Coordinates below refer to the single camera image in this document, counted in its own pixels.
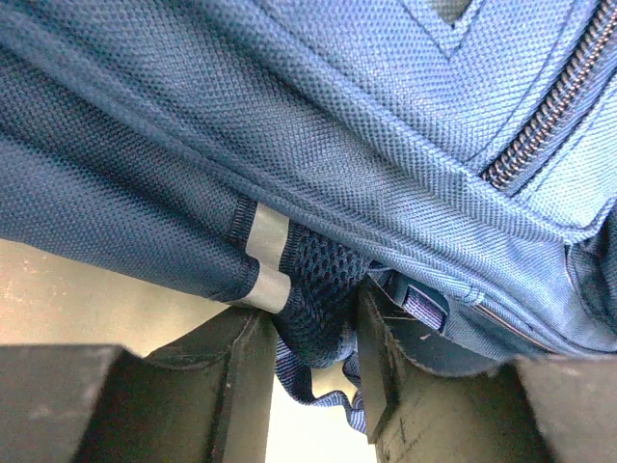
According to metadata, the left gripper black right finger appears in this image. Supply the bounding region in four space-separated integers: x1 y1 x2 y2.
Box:
357 279 616 462

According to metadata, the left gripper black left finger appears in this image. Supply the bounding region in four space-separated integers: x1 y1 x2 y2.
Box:
1 307 277 462

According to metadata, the navy blue backpack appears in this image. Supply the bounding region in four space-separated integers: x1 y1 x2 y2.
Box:
1 1 616 431

